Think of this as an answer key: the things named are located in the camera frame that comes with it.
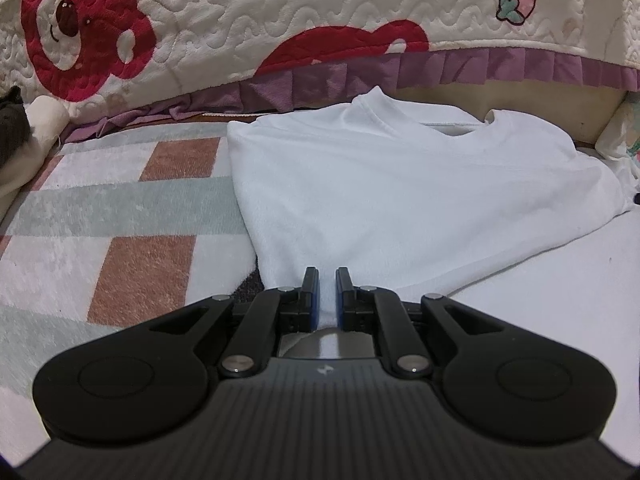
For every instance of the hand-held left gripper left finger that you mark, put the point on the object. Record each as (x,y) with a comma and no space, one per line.
(314,305)

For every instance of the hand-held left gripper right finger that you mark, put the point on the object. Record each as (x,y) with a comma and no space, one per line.
(340,305)

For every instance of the white t-shirt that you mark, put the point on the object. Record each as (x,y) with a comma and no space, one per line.
(400,185)

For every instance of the beige bed base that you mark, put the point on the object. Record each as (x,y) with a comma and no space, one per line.
(550,105)

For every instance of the quilted bedspread with red bears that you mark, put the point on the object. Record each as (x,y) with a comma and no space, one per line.
(225,20)

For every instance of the dark and cream plush item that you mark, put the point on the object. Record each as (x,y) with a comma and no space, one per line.
(47,117)

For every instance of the floral patterned cloth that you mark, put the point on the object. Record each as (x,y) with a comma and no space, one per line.
(622,130)

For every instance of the dark cloth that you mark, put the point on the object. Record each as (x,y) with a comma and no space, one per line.
(12,120)

